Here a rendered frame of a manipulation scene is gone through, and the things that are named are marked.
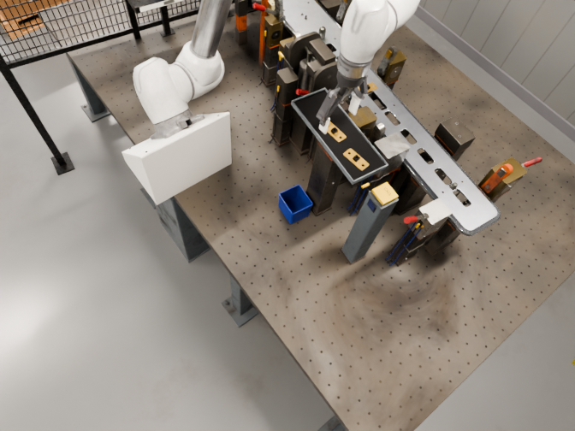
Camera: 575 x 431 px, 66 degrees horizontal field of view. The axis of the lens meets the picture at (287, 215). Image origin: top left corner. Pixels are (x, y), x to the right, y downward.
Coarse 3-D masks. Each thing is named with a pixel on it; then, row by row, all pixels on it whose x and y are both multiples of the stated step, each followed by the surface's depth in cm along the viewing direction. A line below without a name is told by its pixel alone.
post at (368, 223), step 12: (384, 204) 134; (360, 216) 147; (372, 216) 140; (384, 216) 142; (360, 228) 151; (372, 228) 146; (348, 240) 163; (360, 240) 155; (372, 240) 159; (348, 252) 168; (360, 252) 164
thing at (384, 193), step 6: (378, 186) 135; (384, 186) 135; (390, 186) 135; (372, 192) 135; (378, 192) 133; (384, 192) 134; (390, 192) 134; (378, 198) 133; (384, 198) 133; (390, 198) 133
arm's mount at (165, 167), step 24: (216, 120) 160; (144, 144) 175; (168, 144) 153; (192, 144) 161; (216, 144) 171; (144, 168) 155; (168, 168) 163; (192, 168) 173; (216, 168) 185; (168, 192) 175
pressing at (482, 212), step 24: (288, 0) 199; (312, 0) 200; (288, 24) 191; (312, 24) 193; (336, 24) 194; (336, 48) 186; (384, 96) 175; (384, 120) 169; (408, 120) 170; (408, 144) 165; (432, 144) 166; (408, 168) 159; (432, 168) 160; (456, 168) 161; (432, 192) 154; (480, 192) 157; (456, 216) 151; (480, 216) 152
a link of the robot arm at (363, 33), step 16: (368, 0) 101; (384, 0) 102; (352, 16) 103; (368, 16) 101; (384, 16) 102; (352, 32) 105; (368, 32) 104; (384, 32) 107; (352, 48) 108; (368, 48) 108
